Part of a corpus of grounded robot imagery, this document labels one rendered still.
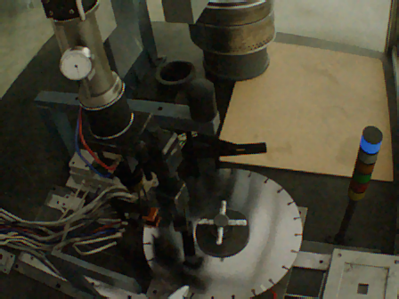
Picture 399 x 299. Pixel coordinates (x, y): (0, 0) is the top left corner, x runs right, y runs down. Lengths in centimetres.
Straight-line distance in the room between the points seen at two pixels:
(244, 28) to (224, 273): 75
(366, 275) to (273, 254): 23
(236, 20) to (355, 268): 79
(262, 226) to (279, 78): 71
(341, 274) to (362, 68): 91
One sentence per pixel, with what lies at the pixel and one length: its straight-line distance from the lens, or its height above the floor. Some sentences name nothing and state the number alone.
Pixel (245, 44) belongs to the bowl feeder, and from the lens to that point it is 133.
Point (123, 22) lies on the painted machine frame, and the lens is 79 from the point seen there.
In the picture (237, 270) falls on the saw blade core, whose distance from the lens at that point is 84.
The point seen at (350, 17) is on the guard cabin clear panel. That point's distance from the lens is 170.
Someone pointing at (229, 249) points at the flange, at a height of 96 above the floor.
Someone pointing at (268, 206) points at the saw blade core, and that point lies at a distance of 91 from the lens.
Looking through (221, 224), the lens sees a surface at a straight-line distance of 83.
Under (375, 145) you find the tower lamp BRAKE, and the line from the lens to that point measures 77.
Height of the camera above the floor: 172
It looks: 49 degrees down
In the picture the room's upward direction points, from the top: 10 degrees counter-clockwise
